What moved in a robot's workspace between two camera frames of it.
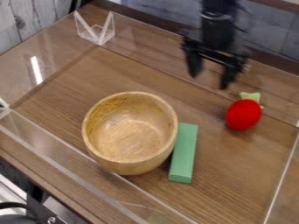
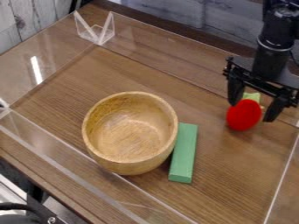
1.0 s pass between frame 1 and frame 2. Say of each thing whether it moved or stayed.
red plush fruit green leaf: stayed
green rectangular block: stayed
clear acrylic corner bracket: stayed
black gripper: moved
